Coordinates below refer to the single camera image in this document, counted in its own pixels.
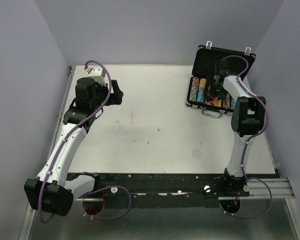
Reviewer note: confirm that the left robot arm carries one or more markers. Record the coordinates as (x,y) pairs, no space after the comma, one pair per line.
(51,191)

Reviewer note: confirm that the black poker chip case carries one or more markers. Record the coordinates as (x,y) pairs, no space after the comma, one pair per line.
(207,56)

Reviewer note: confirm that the clear round button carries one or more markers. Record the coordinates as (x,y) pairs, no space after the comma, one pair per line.
(197,153)

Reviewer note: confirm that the red white chip row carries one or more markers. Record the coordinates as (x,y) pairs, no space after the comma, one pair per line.
(194,89)

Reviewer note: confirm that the yellow chip row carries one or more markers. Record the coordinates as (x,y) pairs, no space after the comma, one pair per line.
(202,84)

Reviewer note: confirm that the right aluminium extrusion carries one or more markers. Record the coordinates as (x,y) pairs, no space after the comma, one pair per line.
(263,189)

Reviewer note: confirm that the blue poker chip stack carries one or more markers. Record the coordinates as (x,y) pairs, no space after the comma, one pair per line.
(200,96)

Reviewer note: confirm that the triangular all-in marker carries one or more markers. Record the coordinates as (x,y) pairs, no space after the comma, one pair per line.
(211,100)

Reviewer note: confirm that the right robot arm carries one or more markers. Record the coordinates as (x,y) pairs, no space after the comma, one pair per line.
(249,118)

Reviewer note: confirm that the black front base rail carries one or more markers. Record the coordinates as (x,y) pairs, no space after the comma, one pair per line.
(163,190)

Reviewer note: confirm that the red playing card deck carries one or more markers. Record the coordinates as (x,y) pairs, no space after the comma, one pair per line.
(218,103)

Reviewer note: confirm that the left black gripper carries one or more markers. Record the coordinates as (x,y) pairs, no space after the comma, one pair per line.
(116,97)

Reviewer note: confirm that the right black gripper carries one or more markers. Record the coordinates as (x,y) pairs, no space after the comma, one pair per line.
(221,94)

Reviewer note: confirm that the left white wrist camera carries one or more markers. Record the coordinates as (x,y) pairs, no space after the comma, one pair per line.
(97,74)

